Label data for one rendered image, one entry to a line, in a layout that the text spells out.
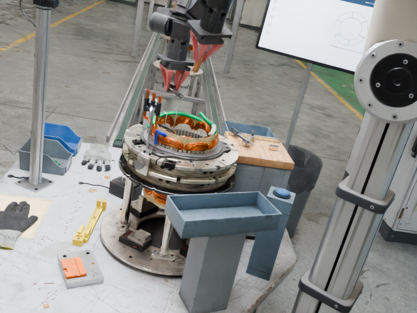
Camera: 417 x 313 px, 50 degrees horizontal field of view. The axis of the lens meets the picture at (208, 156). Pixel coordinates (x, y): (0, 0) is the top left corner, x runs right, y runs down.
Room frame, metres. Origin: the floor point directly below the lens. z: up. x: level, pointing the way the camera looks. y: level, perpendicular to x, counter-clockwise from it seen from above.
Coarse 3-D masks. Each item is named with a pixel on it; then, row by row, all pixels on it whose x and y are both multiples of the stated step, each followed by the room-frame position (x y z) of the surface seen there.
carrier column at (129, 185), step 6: (126, 180) 1.14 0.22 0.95; (126, 186) 1.14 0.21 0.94; (132, 186) 1.14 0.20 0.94; (126, 192) 1.14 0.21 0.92; (132, 192) 1.15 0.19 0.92; (126, 198) 1.14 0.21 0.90; (126, 204) 1.14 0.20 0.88; (126, 210) 1.14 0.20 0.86; (126, 216) 1.14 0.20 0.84; (120, 222) 1.14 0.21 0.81; (126, 222) 1.14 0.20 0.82
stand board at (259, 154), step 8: (224, 136) 1.41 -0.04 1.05; (232, 136) 1.38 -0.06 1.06; (240, 144) 1.32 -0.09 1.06; (256, 144) 1.36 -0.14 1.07; (264, 144) 1.37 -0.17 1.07; (272, 144) 1.39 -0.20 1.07; (280, 144) 1.40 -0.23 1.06; (240, 152) 1.26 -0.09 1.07; (248, 152) 1.27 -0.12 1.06; (256, 152) 1.28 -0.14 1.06; (264, 152) 1.30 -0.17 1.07; (272, 152) 1.31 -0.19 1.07; (280, 152) 1.33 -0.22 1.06; (240, 160) 1.23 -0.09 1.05; (248, 160) 1.23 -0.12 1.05; (256, 160) 1.24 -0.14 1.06; (264, 160) 1.24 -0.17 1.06; (272, 160) 1.25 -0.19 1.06; (280, 160) 1.26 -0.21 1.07; (288, 160) 1.27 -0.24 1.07; (280, 168) 1.25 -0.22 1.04; (288, 168) 1.26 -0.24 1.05
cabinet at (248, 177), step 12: (240, 168) 1.24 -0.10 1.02; (252, 168) 1.24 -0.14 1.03; (264, 168) 1.25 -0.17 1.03; (276, 168) 1.25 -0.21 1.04; (240, 180) 1.24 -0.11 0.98; (252, 180) 1.24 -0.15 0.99; (264, 180) 1.25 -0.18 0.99; (276, 180) 1.26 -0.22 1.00; (288, 180) 1.26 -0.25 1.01; (228, 192) 1.23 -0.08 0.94; (264, 192) 1.25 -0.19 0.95
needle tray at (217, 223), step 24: (240, 192) 0.99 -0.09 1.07; (168, 216) 0.88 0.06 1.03; (192, 216) 0.90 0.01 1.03; (216, 216) 0.92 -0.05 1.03; (240, 216) 0.87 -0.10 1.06; (264, 216) 0.90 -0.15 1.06; (192, 240) 0.91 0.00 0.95; (216, 240) 0.86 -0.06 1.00; (240, 240) 0.90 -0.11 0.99; (192, 264) 0.89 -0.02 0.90; (216, 264) 0.87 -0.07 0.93; (192, 288) 0.87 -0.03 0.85; (216, 288) 0.88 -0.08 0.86; (192, 312) 0.86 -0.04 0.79
